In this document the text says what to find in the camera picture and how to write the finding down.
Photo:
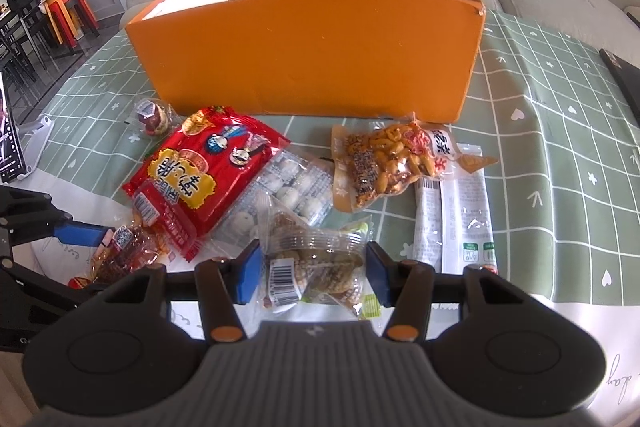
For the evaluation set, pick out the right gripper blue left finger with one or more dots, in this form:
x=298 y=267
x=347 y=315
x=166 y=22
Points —
x=223 y=284

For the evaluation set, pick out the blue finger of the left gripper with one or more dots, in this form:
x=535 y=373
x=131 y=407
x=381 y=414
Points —
x=80 y=233

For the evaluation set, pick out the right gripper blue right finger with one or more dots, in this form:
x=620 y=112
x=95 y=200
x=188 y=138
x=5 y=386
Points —
x=407 y=287

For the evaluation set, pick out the red sauce meat packet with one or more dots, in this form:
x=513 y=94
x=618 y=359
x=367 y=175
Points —
x=128 y=248

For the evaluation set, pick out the white long snack packet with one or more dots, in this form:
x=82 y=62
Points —
x=467 y=236

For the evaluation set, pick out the clear bag brown snacks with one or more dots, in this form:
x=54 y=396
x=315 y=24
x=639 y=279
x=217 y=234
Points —
x=306 y=265

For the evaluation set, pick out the clear tray white balls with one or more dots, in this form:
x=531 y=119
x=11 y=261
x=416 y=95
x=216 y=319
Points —
x=300 y=182

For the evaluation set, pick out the small clear pastry packet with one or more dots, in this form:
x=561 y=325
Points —
x=154 y=117

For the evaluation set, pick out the large red snack bag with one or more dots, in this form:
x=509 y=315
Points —
x=183 y=189

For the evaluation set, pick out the peanut snack bag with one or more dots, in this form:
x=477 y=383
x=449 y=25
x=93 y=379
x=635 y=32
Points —
x=383 y=160

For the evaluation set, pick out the black dining chair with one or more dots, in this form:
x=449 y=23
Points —
x=25 y=25

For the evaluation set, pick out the red orange stools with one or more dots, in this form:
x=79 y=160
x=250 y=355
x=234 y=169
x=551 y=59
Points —
x=69 y=19

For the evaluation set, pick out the green grid tablecloth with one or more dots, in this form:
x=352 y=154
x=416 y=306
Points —
x=563 y=193

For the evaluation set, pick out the orange cardboard box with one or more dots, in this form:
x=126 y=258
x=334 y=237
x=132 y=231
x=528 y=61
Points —
x=353 y=58

